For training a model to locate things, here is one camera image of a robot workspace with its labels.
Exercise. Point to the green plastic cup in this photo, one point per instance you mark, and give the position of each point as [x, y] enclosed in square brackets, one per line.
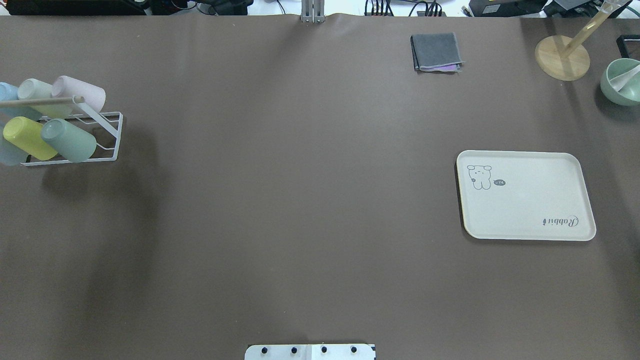
[71, 142]

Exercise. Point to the cream rabbit print tray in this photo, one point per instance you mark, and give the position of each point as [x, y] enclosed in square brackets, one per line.
[512, 195]

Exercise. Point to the pink plastic cup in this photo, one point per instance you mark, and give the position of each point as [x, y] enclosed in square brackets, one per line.
[66, 86]

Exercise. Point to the yellow plastic cup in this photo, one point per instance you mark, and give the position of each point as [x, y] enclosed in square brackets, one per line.
[25, 134]

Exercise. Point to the cream plastic cup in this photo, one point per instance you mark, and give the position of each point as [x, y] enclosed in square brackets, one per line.
[34, 89]

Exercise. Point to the light blue plastic cup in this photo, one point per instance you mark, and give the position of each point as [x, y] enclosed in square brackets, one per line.
[9, 92]

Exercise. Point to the folded grey cloth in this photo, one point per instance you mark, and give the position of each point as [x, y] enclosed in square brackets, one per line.
[436, 52]

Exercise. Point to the wooden stand with round base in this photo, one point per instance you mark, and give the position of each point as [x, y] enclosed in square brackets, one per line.
[565, 58]

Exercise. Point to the green bowl with spoon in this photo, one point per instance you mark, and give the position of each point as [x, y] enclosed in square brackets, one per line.
[620, 82]

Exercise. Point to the aluminium frame post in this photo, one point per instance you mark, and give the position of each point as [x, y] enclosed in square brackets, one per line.
[313, 11]

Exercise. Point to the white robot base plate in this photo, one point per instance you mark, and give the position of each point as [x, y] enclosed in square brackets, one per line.
[321, 351]

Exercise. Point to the white wire cup rack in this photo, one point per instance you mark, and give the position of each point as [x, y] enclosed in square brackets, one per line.
[106, 127]

